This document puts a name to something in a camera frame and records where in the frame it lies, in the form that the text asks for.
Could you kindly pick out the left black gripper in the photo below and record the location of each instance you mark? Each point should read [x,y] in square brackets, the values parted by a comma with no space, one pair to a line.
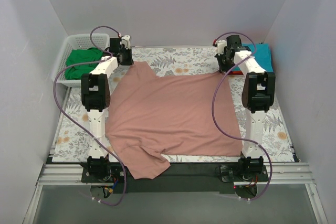
[126,57]

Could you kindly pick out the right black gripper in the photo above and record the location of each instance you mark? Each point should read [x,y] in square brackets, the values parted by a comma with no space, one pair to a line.
[226,62]

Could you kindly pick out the pink t shirt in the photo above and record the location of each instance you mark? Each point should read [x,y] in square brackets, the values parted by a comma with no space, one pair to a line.
[151,117]

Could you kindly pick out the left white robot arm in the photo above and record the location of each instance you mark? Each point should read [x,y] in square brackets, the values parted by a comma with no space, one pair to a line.
[95,96]

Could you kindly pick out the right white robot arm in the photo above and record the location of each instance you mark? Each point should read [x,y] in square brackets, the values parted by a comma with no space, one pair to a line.
[257,97]

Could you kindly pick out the green t shirt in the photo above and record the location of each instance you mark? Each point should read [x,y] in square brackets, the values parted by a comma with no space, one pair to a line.
[82,59]

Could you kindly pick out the blue folded t shirt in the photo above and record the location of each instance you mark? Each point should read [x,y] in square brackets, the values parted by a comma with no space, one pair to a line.
[263,57]

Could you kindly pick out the white plastic basket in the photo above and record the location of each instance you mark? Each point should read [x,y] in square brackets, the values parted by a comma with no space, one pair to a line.
[79,41]

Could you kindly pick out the floral table mat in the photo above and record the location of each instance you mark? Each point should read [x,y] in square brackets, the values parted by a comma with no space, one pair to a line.
[72,143]

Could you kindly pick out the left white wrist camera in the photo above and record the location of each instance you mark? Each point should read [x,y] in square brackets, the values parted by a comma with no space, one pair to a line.
[126,41]

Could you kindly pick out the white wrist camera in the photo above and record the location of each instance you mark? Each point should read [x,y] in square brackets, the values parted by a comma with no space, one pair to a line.
[219,45]
[126,41]

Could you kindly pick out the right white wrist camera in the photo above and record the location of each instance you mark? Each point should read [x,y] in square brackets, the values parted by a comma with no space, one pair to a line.
[219,45]

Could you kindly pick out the aluminium rail frame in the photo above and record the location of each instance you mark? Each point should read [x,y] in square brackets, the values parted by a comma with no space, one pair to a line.
[290,196]

